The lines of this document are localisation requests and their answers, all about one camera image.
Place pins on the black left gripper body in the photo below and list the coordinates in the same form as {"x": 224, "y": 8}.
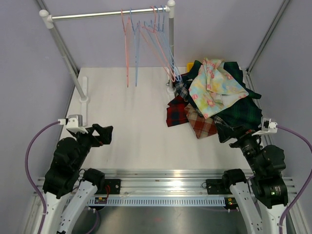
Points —
{"x": 87, "y": 141}

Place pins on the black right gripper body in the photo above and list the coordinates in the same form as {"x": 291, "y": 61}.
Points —
{"x": 248, "y": 145}

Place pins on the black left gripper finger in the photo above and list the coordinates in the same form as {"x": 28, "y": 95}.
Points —
{"x": 105, "y": 134}
{"x": 96, "y": 130}

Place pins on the navy white plaid skirt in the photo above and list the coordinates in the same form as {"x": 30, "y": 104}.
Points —
{"x": 182, "y": 89}

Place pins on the rust beige plaid skirt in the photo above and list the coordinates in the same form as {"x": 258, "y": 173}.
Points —
{"x": 202, "y": 127}

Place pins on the dark green plaid skirt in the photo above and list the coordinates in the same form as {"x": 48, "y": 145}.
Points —
{"x": 244, "y": 112}

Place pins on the pastel floral skirt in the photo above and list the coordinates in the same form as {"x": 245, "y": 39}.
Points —
{"x": 214, "y": 89}

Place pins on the red navy plaid skirt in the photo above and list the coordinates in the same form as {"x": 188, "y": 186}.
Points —
{"x": 175, "y": 112}

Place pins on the blue hanger of green skirt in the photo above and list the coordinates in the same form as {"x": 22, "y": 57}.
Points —
{"x": 136, "y": 32}

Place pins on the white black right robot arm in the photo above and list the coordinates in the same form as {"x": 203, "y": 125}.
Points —
{"x": 263, "y": 198}

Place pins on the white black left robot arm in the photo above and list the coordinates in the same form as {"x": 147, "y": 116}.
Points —
{"x": 65, "y": 193}

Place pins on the yellow plastic bin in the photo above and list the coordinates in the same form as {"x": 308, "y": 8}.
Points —
{"x": 189, "y": 66}

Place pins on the white metal clothes rack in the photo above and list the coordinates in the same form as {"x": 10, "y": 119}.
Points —
{"x": 82, "y": 89}

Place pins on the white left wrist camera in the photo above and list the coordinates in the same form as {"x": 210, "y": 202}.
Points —
{"x": 73, "y": 124}

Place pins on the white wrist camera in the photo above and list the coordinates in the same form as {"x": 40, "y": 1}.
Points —
{"x": 73, "y": 124}
{"x": 268, "y": 126}

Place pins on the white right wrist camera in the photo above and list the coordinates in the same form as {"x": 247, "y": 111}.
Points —
{"x": 268, "y": 126}

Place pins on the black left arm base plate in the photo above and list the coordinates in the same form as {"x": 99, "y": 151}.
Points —
{"x": 109, "y": 186}

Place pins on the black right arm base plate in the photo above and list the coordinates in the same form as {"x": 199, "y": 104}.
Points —
{"x": 215, "y": 187}

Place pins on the aluminium rail frame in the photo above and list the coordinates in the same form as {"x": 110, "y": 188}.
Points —
{"x": 150, "y": 159}

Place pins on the slotted white cable duct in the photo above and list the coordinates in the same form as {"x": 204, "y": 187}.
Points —
{"x": 158, "y": 202}

